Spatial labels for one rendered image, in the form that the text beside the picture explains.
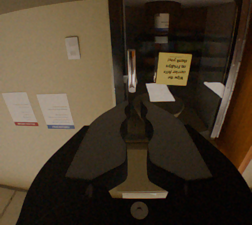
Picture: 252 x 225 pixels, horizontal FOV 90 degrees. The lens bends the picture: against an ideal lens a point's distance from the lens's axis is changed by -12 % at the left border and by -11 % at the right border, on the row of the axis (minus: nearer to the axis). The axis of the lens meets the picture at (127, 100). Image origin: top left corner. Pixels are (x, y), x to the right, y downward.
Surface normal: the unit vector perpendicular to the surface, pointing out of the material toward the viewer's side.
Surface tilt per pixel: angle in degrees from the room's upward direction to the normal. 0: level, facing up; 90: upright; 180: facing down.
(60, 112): 90
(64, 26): 90
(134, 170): 135
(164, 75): 90
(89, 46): 90
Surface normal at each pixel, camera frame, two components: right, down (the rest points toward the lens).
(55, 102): -0.03, 0.46
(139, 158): -0.04, -0.31
